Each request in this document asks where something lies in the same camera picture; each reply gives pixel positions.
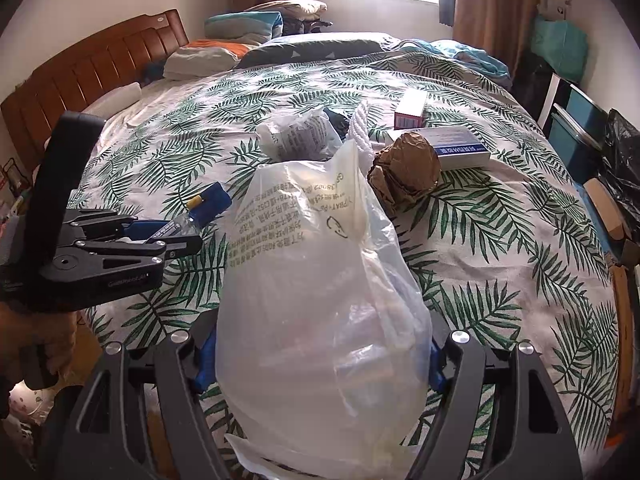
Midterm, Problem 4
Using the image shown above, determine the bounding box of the light blue blanket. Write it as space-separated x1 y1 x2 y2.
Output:
390 39 513 88

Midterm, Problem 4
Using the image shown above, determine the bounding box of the white board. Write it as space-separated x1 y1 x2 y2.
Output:
537 72 561 131

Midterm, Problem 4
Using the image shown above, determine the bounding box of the dark grey pillow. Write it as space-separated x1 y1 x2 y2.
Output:
239 32 401 70

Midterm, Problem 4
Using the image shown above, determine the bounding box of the white bolster pillow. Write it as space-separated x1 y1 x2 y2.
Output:
82 82 143 118

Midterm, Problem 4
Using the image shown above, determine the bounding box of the person's left hand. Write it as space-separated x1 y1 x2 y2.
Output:
0 305 77 391

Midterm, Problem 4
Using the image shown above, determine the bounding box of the pink box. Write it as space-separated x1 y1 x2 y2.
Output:
393 91 429 131

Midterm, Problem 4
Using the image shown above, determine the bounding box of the white orange pillow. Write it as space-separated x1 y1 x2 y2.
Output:
164 39 256 81

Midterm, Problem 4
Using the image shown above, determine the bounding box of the cardboard box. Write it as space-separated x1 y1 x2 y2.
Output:
582 177 633 261

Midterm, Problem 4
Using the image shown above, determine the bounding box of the clear bottle blue label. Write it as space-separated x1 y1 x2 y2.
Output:
145 182 232 241

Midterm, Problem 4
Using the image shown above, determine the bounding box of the folded teal grey blanket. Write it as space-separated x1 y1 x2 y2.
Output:
204 11 285 46

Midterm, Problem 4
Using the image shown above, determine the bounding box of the crumpled clear plastic bag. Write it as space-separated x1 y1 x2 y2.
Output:
256 107 346 163

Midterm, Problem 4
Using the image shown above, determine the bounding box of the wooden footboard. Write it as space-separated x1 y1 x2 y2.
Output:
607 265 640 451

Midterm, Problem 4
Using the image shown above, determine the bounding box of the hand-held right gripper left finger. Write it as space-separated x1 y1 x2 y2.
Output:
62 312 226 480

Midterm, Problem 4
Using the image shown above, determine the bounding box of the white rope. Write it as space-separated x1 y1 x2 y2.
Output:
350 99 381 176

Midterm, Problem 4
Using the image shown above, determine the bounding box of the blue storage box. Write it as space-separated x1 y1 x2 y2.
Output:
547 82 608 186

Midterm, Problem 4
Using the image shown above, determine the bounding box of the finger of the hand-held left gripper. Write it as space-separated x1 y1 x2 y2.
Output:
62 210 171 241
75 237 203 306

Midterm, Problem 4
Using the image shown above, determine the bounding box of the teal bag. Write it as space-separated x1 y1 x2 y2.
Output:
530 15 588 83

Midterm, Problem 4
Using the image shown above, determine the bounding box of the black trash bag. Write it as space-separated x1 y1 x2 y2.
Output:
597 109 640 221

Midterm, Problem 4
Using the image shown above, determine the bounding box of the pile of dark clothes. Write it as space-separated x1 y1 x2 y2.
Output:
282 17 333 36

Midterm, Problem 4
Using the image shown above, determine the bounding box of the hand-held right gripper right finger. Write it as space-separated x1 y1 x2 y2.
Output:
405 312 585 480

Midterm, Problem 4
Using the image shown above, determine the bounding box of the beige pillow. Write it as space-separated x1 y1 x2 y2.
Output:
245 0 328 22

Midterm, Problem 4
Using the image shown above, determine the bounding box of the white printed plastic bag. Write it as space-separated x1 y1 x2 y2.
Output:
215 140 433 480

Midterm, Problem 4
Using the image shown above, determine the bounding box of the dark blue cloth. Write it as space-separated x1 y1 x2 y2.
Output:
322 106 357 141

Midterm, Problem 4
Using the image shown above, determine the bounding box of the wooden headboard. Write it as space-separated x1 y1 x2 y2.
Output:
0 8 191 171

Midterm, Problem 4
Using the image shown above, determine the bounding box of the white box blue stripe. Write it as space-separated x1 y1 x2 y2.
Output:
385 126 492 171

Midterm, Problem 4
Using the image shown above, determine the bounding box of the leaf print bedsheet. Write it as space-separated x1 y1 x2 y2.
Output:
75 47 621 480

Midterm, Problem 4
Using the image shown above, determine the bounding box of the crumpled brown paper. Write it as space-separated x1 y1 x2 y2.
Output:
367 130 443 211

